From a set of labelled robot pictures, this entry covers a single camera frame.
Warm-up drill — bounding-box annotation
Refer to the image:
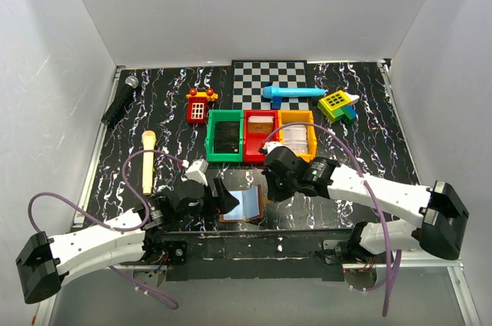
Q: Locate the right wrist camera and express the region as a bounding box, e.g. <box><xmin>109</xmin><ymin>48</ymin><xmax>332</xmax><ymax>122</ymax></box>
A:
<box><xmin>258</xmin><ymin>141</ymin><xmax>284</xmax><ymax>155</ymax></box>

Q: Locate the black card stack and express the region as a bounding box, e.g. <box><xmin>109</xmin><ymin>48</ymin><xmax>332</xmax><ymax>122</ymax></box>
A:
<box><xmin>214</xmin><ymin>121</ymin><xmax>240</xmax><ymax>154</ymax></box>

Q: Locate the checkered board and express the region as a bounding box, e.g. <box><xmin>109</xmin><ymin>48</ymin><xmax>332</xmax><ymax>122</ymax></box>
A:
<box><xmin>232</xmin><ymin>60</ymin><xmax>307</xmax><ymax>110</ymax></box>

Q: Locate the black microphone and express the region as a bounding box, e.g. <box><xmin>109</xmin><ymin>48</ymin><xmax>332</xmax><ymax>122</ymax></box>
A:
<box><xmin>101</xmin><ymin>75</ymin><xmax>139</xmax><ymax>128</ymax></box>

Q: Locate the green plastic bin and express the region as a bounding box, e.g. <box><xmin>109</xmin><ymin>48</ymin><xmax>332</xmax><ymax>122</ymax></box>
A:
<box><xmin>205</xmin><ymin>109</ymin><xmax>244</xmax><ymax>163</ymax></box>

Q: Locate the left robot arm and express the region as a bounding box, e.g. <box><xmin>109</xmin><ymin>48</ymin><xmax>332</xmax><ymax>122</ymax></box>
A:
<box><xmin>15</xmin><ymin>178</ymin><xmax>240</xmax><ymax>304</ymax></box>

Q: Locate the red plastic bin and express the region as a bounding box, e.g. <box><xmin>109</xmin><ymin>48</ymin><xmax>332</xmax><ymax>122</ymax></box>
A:
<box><xmin>243</xmin><ymin>110</ymin><xmax>278</xmax><ymax>164</ymax></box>

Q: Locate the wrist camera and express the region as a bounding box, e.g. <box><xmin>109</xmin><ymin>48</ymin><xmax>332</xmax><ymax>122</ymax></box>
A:
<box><xmin>184</xmin><ymin>159</ymin><xmax>208</xmax><ymax>186</ymax></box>
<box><xmin>258</xmin><ymin>141</ymin><xmax>284</xmax><ymax>155</ymax></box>

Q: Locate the yellow green toy block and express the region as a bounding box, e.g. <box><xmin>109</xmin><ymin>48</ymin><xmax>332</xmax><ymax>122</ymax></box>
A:
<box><xmin>317</xmin><ymin>90</ymin><xmax>360</xmax><ymax>124</ymax></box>

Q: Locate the black base frame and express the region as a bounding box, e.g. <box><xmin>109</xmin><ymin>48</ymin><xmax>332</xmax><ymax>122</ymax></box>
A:
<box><xmin>125</xmin><ymin>229</ymin><xmax>351</xmax><ymax>281</ymax></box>

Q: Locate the brown leather card holder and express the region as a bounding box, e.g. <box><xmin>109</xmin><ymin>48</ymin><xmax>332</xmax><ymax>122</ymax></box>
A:
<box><xmin>219</xmin><ymin>185</ymin><xmax>264</xmax><ymax>223</ymax></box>

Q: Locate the red toy phone booth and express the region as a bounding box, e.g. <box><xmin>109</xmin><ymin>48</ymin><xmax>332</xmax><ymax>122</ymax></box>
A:
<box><xmin>186</xmin><ymin>88</ymin><xmax>218</xmax><ymax>124</ymax></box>

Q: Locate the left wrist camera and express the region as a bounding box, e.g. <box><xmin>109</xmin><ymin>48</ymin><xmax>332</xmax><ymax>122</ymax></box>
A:
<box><xmin>184</xmin><ymin>159</ymin><xmax>208</xmax><ymax>186</ymax></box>

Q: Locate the cream toy microphone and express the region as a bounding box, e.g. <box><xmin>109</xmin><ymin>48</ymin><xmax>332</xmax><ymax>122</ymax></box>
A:
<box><xmin>141</xmin><ymin>130</ymin><xmax>157</xmax><ymax>195</ymax></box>

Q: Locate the blue toy brick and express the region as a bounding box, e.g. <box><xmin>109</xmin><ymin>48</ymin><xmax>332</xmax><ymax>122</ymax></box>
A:
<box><xmin>270</xmin><ymin>97</ymin><xmax>282</xmax><ymax>110</ymax></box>

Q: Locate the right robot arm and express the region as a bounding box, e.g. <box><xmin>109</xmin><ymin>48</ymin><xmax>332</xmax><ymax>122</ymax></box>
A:
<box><xmin>263</xmin><ymin>142</ymin><xmax>469</xmax><ymax>263</ymax></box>

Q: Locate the white printed card stack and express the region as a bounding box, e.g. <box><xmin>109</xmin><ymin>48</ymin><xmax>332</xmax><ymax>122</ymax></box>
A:
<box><xmin>282</xmin><ymin>125</ymin><xmax>308</xmax><ymax>154</ymax></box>

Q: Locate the blue toy microphone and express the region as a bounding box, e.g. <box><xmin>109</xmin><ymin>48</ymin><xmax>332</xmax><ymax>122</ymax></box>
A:
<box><xmin>261</xmin><ymin>85</ymin><xmax>326</xmax><ymax>99</ymax></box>

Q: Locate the yellow plastic bin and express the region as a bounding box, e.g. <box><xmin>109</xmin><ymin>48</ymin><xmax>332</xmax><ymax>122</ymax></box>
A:
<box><xmin>278</xmin><ymin>110</ymin><xmax>317</xmax><ymax>162</ymax></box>

